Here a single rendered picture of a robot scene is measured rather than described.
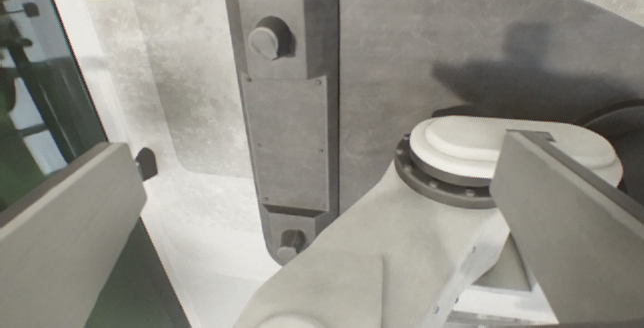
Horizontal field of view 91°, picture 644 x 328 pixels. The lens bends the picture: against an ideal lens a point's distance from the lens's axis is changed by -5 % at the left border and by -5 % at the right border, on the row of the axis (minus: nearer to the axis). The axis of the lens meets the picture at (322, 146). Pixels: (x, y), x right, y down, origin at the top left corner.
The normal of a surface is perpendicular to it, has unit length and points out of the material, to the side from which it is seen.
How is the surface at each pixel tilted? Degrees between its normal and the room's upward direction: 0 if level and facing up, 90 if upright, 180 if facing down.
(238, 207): 0
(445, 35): 0
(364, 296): 115
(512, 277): 90
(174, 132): 0
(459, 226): 90
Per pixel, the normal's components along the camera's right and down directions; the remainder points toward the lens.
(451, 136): -0.03, -0.85
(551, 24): -0.19, 0.51
